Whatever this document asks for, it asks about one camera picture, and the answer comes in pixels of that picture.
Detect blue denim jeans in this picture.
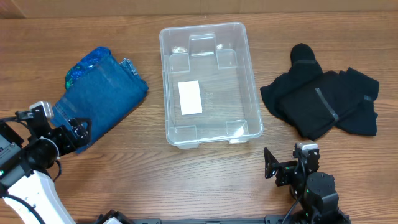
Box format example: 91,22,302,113
52,55,149,153

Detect black taped garment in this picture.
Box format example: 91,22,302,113
277,71,361,141

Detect shiny blue sequin garment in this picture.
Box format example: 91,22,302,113
64,47,111,90

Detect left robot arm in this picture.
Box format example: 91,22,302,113
1,101,91,223

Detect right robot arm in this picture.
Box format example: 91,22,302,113
264,143,351,224

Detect clear plastic storage bin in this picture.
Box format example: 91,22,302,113
159,22,264,149

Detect black sock garment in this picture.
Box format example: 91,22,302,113
260,43,323,124

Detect small folded black garment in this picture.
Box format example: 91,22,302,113
336,68,379,136

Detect white label in bin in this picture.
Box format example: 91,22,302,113
178,80,203,115

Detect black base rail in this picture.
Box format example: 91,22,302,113
93,210,293,224

